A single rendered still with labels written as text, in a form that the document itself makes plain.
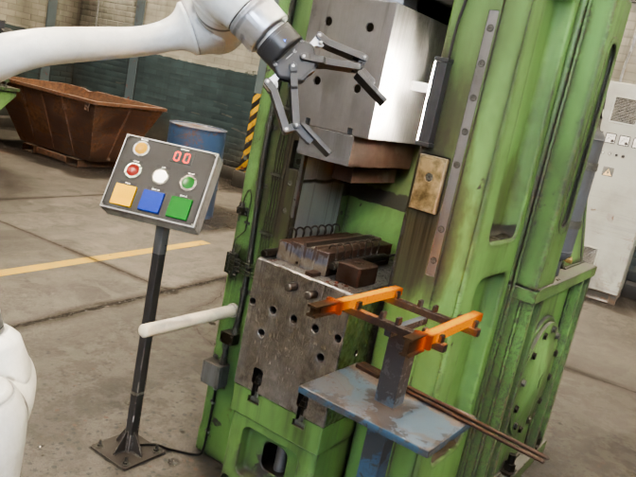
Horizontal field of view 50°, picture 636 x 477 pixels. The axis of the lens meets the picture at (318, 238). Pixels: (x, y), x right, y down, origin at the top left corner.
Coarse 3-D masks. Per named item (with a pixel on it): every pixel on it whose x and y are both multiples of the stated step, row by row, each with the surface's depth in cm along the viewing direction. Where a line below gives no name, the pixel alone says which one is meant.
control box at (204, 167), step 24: (168, 144) 238; (120, 168) 236; (144, 168) 235; (168, 168) 235; (192, 168) 234; (216, 168) 237; (168, 192) 232; (192, 192) 232; (120, 216) 237; (144, 216) 230; (192, 216) 229
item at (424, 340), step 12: (468, 312) 187; (480, 312) 190; (444, 324) 173; (456, 324) 175; (468, 324) 181; (408, 336) 155; (420, 336) 156; (432, 336) 159; (408, 348) 153; (420, 348) 160
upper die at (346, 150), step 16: (320, 128) 215; (304, 144) 219; (336, 144) 212; (352, 144) 209; (368, 144) 216; (384, 144) 225; (400, 144) 234; (336, 160) 212; (352, 160) 211; (368, 160) 219; (384, 160) 228; (400, 160) 237
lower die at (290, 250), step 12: (288, 240) 227; (300, 240) 226; (312, 240) 230; (288, 252) 225; (300, 252) 222; (312, 252) 220; (324, 252) 217; (348, 252) 226; (360, 252) 232; (384, 252) 247; (300, 264) 223; (312, 264) 220; (324, 264) 218; (384, 264) 250
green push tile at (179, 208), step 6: (174, 198) 230; (180, 198) 230; (168, 204) 230; (174, 204) 230; (180, 204) 229; (186, 204) 229; (168, 210) 229; (174, 210) 229; (180, 210) 229; (186, 210) 229; (168, 216) 228; (174, 216) 228; (180, 216) 228; (186, 216) 228
